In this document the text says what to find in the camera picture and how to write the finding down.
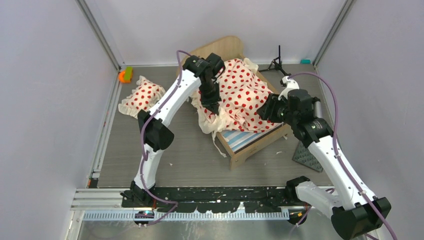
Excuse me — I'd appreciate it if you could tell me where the strawberry print small pillow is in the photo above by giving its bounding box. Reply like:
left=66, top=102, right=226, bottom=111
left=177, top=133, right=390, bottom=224
left=117, top=75, right=166, bottom=119

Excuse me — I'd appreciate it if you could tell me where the strawberry print ruffled blanket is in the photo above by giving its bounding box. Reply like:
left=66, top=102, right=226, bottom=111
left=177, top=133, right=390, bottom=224
left=189, top=58, right=280, bottom=137

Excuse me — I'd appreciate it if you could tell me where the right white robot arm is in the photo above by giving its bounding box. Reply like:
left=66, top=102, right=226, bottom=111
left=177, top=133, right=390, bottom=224
left=258, top=76, right=392, bottom=240

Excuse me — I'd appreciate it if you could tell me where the wooden pet bed frame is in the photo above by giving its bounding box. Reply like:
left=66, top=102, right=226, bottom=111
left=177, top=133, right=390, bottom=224
left=190, top=36, right=291, bottom=170

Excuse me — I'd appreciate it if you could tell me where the teal small block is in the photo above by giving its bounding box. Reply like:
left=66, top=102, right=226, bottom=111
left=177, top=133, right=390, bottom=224
left=300, top=59, right=312, bottom=65

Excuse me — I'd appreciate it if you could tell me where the black tripod stand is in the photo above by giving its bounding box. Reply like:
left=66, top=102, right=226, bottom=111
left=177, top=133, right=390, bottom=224
left=258, top=45, right=324, bottom=117

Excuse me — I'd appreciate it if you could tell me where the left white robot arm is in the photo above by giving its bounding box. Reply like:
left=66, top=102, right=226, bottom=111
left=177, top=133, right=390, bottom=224
left=130, top=53, right=226, bottom=207

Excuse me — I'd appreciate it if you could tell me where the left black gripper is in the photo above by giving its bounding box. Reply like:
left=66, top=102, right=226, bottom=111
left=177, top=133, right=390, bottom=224
left=199, top=79, right=223, bottom=116

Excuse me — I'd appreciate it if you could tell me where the orange green toy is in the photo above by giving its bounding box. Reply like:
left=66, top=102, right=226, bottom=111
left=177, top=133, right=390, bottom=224
left=118, top=66, right=134, bottom=84

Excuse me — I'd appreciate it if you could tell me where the black perforated pad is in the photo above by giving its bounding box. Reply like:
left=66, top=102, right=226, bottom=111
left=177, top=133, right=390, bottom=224
left=292, top=141, right=324, bottom=173

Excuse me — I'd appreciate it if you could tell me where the blue striped mattress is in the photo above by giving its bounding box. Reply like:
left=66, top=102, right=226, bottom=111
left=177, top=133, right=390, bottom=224
left=220, top=130, right=270, bottom=153

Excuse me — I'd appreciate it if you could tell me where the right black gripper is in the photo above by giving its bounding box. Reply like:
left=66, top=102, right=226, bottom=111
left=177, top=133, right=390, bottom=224
left=256, top=92, right=298, bottom=126

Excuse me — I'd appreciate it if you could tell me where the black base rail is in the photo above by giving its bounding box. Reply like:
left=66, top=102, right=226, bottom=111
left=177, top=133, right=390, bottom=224
left=69, top=185, right=372, bottom=223

